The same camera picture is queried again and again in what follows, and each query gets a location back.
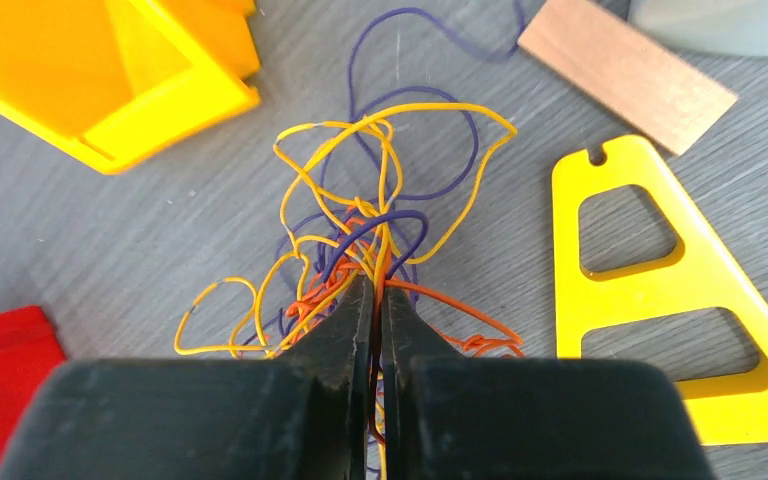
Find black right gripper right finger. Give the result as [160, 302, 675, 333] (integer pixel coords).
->
[381, 288, 714, 479]

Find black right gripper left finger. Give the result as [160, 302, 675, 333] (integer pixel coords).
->
[0, 278, 374, 479]

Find yellow cable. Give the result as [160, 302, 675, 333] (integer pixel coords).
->
[173, 102, 518, 480]

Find yellow triangle stand right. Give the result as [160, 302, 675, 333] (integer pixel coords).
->
[551, 135, 768, 445]

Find orange plastic bin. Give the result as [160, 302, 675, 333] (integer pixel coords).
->
[0, 1, 261, 175]

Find wooden block near metronome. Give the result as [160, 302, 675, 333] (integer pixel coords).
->
[518, 0, 738, 155]

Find white metronome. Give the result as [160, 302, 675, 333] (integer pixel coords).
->
[627, 0, 768, 57]

